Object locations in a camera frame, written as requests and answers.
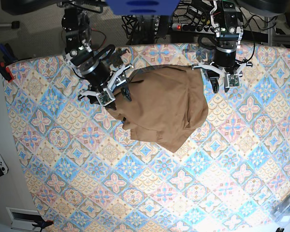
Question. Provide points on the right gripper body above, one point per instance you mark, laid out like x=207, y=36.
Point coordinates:
x=102, y=84

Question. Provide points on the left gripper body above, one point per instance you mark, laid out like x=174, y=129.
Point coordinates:
x=230, y=75

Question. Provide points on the brown t-shirt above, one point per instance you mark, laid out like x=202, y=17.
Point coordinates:
x=167, y=106

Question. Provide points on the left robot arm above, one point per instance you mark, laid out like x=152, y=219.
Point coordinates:
x=226, y=24

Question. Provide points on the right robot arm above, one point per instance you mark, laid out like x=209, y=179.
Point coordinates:
x=79, y=54

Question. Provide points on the black power strip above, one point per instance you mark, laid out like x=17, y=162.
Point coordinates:
x=184, y=27

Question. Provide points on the patterned tablecloth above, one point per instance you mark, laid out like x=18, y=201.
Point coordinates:
x=86, y=174

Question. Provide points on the blue plate overhead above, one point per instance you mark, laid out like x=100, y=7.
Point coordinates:
x=143, y=7

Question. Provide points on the red black clamp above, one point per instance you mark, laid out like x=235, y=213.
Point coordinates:
x=9, y=58

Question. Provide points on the orange black clamp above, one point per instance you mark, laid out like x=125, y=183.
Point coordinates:
x=41, y=223

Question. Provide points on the clear plastic box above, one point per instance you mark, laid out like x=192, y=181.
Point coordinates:
x=281, y=213

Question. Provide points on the white tray box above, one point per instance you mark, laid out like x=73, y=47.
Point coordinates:
x=23, y=220

